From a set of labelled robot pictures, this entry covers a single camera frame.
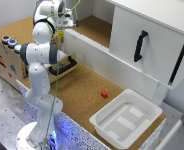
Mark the yellow block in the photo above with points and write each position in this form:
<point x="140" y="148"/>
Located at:
<point x="61" y="33"/>

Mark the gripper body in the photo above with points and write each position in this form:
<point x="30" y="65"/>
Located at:
<point x="66" y="21"/>

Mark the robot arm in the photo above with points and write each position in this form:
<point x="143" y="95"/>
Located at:
<point x="38" y="76"/>

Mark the white cabinet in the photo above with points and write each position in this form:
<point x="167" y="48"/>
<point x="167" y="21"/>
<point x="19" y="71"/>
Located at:
<point x="102" y="63"/>

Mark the blue button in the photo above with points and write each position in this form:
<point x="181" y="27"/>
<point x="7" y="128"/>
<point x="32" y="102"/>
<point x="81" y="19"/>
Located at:
<point x="12" y="42"/>

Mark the wooden drawer box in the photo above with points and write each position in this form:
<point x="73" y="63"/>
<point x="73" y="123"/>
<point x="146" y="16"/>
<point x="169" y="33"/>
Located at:
<point x="7" y="63"/>

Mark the green button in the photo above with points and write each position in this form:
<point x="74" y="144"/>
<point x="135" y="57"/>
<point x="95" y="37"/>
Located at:
<point x="17" y="48"/>

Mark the white plastic box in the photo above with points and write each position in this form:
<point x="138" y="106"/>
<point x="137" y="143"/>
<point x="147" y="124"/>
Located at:
<point x="125" y="121"/>

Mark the red button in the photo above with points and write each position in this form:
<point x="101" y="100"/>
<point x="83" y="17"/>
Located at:
<point x="6" y="39"/>

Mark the pink block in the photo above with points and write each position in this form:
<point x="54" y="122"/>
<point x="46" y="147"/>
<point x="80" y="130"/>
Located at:
<point x="104" y="94"/>

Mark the white sliding door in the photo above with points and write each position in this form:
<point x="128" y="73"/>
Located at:
<point x="158" y="46"/>

